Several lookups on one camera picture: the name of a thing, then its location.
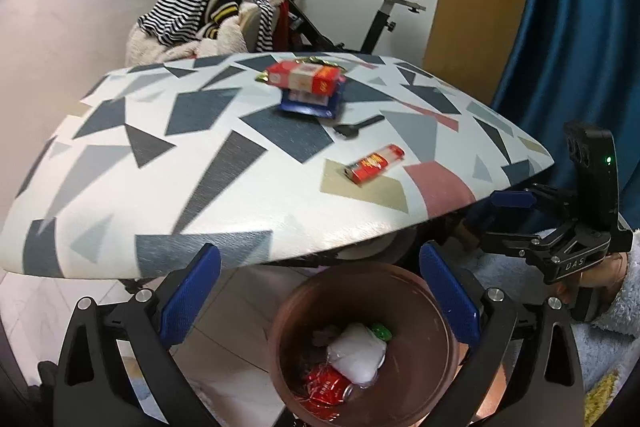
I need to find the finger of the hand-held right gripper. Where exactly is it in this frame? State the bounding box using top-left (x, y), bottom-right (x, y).
top-left (462, 207), bottom-right (561, 265)
top-left (489, 183), bottom-right (583, 228)

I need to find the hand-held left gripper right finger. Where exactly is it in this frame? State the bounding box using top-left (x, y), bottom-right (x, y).
top-left (419, 241), bottom-right (586, 427)

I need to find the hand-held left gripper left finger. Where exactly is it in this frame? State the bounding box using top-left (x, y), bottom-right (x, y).
top-left (52, 242), bottom-right (223, 427)

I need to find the brown plastic bin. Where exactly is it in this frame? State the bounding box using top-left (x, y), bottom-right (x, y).
top-left (269, 263), bottom-right (461, 427)

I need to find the white padded plastic bag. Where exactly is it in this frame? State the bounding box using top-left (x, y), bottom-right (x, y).
top-left (326, 323), bottom-right (388, 385)

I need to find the red snack stick packet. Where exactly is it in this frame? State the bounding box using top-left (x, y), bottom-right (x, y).
top-left (344, 144), bottom-right (406, 184)

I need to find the crushed red soda can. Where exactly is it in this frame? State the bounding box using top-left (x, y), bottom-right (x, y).
top-left (300, 364), bottom-right (373, 410)

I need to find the black plastic spoon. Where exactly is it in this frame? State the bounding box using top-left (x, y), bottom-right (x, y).
top-left (334, 114), bottom-right (386, 140)

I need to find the blue snack packet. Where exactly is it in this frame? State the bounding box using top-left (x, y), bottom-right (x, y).
top-left (280, 84), bottom-right (347, 118)

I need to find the gold foil wrapper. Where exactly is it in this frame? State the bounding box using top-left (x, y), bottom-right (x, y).
top-left (295, 54), bottom-right (353, 70)

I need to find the red cigarette box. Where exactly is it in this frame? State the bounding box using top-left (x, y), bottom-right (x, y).
top-left (257, 59), bottom-right (348, 96)

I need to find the person's right hand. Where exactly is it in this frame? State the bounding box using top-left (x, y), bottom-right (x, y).
top-left (607, 252), bottom-right (631, 297)

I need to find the light blue fleece robe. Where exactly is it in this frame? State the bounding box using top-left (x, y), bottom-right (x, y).
top-left (440, 232), bottom-right (581, 308)

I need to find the geometric patterned tablecloth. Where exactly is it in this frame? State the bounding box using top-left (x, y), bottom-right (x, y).
top-left (0, 52), bottom-right (556, 280)

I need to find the yellow patterned cloth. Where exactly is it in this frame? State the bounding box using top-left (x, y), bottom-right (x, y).
top-left (585, 372), bottom-right (622, 414)

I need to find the blue curtain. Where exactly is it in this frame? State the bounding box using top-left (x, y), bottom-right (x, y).
top-left (490, 0), bottom-right (640, 233)

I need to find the white fleece blanket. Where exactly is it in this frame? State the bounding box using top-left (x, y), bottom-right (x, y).
top-left (125, 0), bottom-right (286, 65)

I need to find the dark jacket yellow stripe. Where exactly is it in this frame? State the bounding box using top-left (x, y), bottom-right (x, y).
top-left (200, 0), bottom-right (246, 40)

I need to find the red cloth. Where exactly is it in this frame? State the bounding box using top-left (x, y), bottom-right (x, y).
top-left (274, 0), bottom-right (291, 52)

